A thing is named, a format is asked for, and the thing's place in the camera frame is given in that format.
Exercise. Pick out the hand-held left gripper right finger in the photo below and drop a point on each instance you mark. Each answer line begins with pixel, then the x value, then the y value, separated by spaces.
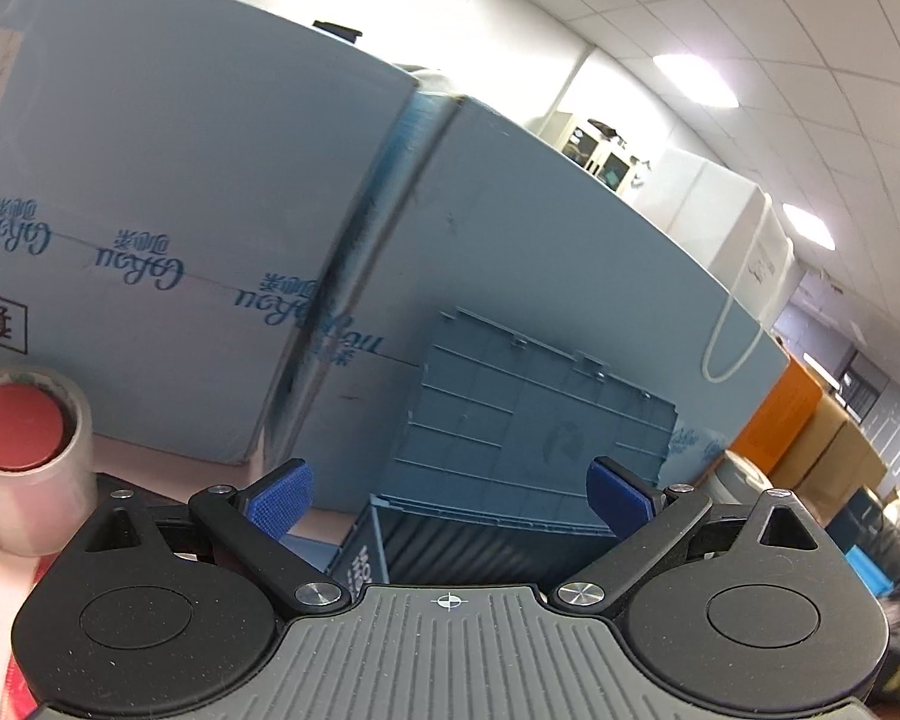
pixel 619 499

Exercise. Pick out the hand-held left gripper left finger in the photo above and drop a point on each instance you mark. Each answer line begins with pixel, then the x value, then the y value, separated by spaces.
pixel 279 499

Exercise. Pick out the blue plastic crate with lid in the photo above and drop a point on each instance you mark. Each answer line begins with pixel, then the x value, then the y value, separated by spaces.
pixel 510 420

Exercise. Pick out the grey lidded container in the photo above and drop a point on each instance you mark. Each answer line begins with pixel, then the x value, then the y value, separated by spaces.
pixel 739 472

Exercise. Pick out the orange box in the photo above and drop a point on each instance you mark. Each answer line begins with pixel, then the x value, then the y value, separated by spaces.
pixel 780 412

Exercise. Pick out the brown cardboard box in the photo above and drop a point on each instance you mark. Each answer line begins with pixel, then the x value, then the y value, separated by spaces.
pixel 832 450

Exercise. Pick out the clear tape roll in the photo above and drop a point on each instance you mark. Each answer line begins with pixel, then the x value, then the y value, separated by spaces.
pixel 37 495

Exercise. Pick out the large blue cardboard box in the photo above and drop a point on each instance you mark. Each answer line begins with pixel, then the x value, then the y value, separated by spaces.
pixel 555 240

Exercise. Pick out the red flat object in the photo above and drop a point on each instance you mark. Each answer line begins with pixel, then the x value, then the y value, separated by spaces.
pixel 34 615

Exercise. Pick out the white paper bag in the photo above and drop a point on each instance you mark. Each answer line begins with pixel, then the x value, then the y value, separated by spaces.
pixel 727 210

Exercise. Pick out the ceiling light panel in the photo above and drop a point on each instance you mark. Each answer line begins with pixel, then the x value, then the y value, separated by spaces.
pixel 808 223
pixel 696 79

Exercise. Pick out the white glass-door cabinet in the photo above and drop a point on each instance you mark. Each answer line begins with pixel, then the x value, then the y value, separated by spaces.
pixel 604 154

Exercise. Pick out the blue cardboard box with label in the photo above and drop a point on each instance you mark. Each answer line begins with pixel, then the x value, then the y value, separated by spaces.
pixel 157 165

